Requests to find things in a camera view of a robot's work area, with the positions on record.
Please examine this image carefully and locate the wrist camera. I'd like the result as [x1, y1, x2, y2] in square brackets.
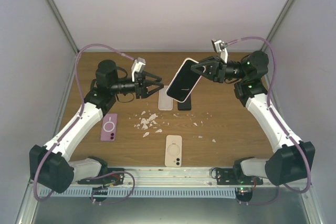
[131, 57, 146, 82]
[211, 39, 228, 63]

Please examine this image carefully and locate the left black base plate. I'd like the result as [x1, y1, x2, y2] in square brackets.
[77, 167, 125, 186]

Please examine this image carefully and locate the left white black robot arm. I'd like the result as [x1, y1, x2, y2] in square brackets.
[29, 58, 164, 197]

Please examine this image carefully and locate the beige phone with ring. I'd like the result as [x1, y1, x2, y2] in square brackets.
[164, 135, 182, 168]

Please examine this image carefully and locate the white paint chip patch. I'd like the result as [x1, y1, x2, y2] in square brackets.
[133, 111, 165, 138]

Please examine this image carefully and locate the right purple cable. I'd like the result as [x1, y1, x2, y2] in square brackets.
[225, 36, 312, 192]

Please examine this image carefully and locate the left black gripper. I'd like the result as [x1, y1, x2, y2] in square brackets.
[111, 71, 164, 99]

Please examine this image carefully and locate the aluminium corner post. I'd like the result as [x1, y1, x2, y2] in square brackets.
[266, 0, 296, 42]
[30, 0, 81, 54]

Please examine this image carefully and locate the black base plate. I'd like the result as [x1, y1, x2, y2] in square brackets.
[209, 167, 264, 186]
[77, 167, 125, 186]

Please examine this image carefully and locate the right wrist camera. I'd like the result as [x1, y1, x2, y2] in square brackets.
[211, 39, 228, 63]

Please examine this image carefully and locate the white phone face down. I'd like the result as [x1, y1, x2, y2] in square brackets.
[166, 58, 201, 103]

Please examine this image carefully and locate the beige phone case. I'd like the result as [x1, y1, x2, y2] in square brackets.
[158, 86, 173, 111]

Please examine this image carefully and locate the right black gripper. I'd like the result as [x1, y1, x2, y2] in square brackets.
[190, 55, 247, 84]

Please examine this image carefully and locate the aluminium rail frame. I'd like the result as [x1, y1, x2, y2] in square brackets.
[29, 165, 313, 188]

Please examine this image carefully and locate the purple phone in case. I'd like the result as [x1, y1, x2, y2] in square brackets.
[100, 113, 118, 142]

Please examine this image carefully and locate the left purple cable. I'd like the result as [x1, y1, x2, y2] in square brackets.
[33, 43, 136, 202]

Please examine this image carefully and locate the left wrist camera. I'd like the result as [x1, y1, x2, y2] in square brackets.
[131, 57, 146, 82]

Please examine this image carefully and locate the purple cable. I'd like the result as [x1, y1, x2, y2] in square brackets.
[33, 43, 136, 202]
[225, 36, 312, 192]

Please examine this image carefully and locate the grey slotted cable duct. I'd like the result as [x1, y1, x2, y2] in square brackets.
[52, 187, 236, 199]

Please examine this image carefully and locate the left aluminium corner post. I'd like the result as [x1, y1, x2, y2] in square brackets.
[30, 0, 81, 54]

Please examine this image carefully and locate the right aluminium corner post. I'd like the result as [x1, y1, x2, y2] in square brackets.
[266, 0, 296, 42]

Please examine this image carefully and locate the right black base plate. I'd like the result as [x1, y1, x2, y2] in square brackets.
[209, 167, 264, 186]

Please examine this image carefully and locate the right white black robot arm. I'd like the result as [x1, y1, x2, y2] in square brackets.
[191, 51, 315, 186]

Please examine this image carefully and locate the black smartphone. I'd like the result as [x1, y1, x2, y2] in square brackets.
[177, 96, 192, 111]

